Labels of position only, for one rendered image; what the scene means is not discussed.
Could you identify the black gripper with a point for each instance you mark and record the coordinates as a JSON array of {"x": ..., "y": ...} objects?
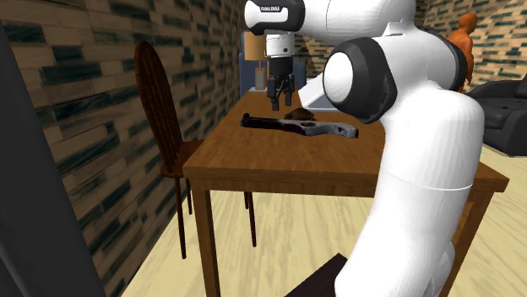
[{"x": 281, "y": 68}]

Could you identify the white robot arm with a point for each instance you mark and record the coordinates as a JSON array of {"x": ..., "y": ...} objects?
[{"x": 428, "y": 156}]

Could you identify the dark brown domed object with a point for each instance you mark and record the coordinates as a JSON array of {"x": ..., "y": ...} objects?
[{"x": 299, "y": 114}]

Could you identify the white flat slab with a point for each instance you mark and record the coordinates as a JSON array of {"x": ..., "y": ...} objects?
[{"x": 315, "y": 96}]

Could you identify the black long metal tool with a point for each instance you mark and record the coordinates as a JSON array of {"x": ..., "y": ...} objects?
[{"x": 300, "y": 125}]

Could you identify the dark blue cabinet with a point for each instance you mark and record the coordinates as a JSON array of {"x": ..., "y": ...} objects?
[{"x": 246, "y": 76}]

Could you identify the orange shade table lamp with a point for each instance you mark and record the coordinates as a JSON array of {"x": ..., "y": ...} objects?
[{"x": 254, "y": 46}]

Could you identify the brown wooden table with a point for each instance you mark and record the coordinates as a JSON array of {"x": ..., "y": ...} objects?
[{"x": 267, "y": 152}]

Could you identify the dark brown wooden chair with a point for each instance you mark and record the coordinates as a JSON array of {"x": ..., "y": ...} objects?
[{"x": 158, "y": 98}]

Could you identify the dark robot stand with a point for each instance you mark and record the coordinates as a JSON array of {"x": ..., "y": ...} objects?
[{"x": 319, "y": 279}]

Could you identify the orange human figure statue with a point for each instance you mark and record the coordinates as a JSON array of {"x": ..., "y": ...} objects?
[{"x": 463, "y": 39}]

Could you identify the black leather sofa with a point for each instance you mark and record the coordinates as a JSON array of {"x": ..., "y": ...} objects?
[{"x": 504, "y": 115}]

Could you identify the dark grey tall panel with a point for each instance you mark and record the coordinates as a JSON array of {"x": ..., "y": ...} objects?
[{"x": 33, "y": 197}]

